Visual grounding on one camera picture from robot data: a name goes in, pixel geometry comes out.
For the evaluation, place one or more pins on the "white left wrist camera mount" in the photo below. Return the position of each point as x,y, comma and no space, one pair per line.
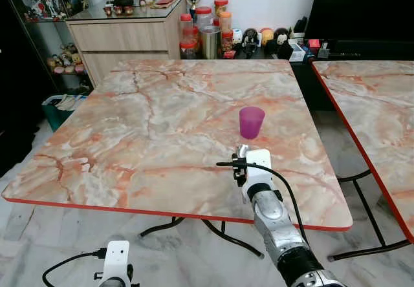
117,258

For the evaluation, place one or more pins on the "small white box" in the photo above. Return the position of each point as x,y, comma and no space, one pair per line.
296,52

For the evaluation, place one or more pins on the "green bin with papers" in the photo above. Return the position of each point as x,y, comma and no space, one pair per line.
57,111

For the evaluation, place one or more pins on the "light wooden drawer cabinet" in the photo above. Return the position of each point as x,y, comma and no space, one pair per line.
123,38

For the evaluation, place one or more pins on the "jar with orange contents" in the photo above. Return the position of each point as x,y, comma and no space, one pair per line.
225,22

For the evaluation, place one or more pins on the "white plush toy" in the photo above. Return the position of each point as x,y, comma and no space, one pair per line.
237,37

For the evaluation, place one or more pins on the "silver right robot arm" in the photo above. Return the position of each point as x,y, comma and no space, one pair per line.
277,225

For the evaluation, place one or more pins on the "black mouse plush toy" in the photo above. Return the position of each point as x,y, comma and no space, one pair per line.
281,39

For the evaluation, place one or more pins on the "black metal table frame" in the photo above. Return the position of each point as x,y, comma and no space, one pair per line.
369,209
223,235

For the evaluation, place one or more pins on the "black television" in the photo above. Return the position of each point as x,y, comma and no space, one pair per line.
362,6

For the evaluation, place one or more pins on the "steel canister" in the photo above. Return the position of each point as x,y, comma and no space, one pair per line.
210,42

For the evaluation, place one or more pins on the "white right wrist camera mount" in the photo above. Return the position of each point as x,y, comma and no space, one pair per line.
259,164

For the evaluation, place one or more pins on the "white red robot model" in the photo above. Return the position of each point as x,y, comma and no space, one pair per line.
44,4

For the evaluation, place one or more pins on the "flat red box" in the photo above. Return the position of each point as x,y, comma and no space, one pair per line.
166,0

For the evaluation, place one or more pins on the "glass display shelf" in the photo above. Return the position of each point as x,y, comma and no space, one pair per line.
45,28

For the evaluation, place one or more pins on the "yellow plush toy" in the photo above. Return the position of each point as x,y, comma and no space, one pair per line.
266,36

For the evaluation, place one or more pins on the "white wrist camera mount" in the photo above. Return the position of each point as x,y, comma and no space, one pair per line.
259,164
117,258

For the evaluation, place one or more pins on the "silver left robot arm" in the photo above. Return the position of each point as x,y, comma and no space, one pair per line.
114,283

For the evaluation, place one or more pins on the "red-lidded plastic jar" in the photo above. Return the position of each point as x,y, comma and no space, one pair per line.
187,50
204,18
221,6
186,27
228,42

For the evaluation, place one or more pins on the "small red box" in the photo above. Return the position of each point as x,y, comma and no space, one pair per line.
314,43

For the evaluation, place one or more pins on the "small shelf figurines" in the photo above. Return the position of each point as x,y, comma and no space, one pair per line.
66,59

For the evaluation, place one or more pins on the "purple plastic cup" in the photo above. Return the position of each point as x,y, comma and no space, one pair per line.
251,123

